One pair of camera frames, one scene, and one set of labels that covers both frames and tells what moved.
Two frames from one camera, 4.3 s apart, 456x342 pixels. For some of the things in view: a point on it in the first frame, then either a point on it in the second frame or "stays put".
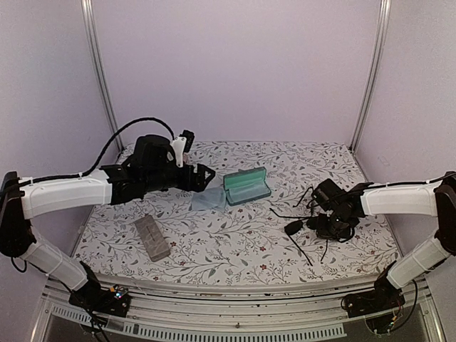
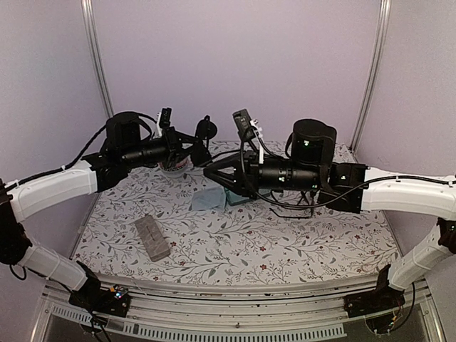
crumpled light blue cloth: (209, 199) stays put
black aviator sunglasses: (295, 226) to (205, 130)
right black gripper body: (335, 228) to (250, 167)
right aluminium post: (385, 10) stays put
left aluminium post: (87, 6) stays put
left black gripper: (199, 184) to (176, 152)
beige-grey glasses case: (153, 239) stays put
